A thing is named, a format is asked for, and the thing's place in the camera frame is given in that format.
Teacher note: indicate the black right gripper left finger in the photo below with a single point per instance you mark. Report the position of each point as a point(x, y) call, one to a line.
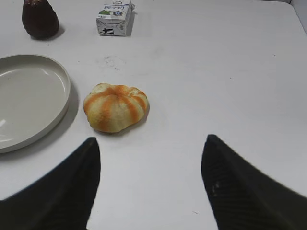
point(60, 200)

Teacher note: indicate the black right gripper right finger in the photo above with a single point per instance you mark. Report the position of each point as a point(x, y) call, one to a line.
point(244, 198)

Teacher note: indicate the white round plate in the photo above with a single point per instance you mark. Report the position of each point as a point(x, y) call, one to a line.
point(34, 96)

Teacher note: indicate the orange striped bread bun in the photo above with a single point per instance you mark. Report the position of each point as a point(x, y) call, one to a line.
point(112, 108)

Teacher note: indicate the dark red avocado-shaped object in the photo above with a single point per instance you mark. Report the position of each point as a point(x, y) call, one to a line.
point(39, 19)

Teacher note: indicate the white milk carton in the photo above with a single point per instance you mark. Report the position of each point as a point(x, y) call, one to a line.
point(114, 17)

